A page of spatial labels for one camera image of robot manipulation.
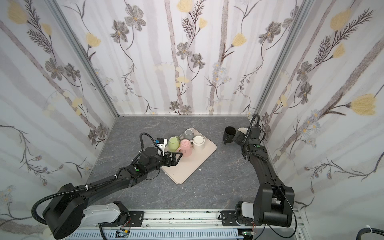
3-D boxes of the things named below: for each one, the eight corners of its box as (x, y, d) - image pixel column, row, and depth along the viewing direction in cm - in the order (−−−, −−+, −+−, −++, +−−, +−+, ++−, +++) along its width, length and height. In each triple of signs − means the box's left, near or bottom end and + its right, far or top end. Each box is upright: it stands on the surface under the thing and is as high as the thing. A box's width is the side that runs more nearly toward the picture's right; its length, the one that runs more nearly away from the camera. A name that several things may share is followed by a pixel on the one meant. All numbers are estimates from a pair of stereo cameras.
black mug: (223, 145, 106) (226, 137, 98) (222, 134, 112) (224, 126, 104) (234, 145, 106) (237, 137, 98) (232, 134, 112) (235, 126, 104)
